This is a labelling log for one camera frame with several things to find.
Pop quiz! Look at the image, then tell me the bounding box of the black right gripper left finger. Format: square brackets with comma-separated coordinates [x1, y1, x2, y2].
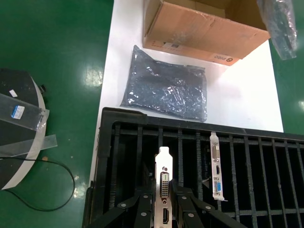
[90, 192, 157, 228]

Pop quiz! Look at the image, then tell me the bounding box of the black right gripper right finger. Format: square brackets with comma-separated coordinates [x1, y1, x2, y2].
[171, 179, 247, 228]

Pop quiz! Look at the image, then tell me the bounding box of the graphics card with metal bracket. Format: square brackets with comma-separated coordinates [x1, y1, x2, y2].
[210, 132, 226, 201]
[154, 146, 175, 228]

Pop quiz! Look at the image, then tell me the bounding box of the dark translucent antistatic bag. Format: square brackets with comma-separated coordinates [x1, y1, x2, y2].
[256, 0, 299, 61]

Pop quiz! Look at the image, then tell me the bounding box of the round black robot base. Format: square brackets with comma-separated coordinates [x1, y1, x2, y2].
[0, 68, 50, 190]

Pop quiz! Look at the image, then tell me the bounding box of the black slotted plastic container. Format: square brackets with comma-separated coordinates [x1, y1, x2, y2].
[82, 106, 304, 228]

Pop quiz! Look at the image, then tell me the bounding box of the brown cardboard box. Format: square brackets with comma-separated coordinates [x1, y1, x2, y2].
[142, 0, 271, 68]

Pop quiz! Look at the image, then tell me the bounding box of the crinkled grey antistatic bag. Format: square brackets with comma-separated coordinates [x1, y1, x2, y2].
[119, 44, 208, 123]

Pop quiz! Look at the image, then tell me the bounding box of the plain clear plastic strip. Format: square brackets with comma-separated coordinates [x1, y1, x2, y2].
[0, 134, 58, 159]

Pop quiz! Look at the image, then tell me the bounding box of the clear plastic strip blue label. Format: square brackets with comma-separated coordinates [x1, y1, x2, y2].
[0, 92, 50, 132]

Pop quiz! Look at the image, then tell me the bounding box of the thin black floor cable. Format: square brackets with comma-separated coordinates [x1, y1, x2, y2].
[0, 156, 76, 211]

